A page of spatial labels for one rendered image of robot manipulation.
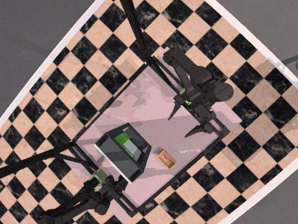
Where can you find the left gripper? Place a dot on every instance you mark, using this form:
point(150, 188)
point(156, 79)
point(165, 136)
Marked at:
point(204, 126)

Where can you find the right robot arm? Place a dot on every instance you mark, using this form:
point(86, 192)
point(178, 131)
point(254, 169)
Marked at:
point(69, 209)

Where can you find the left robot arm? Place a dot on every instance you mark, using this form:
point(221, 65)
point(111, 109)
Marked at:
point(201, 79)

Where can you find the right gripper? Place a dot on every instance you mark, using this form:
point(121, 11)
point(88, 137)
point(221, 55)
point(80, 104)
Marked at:
point(119, 185)

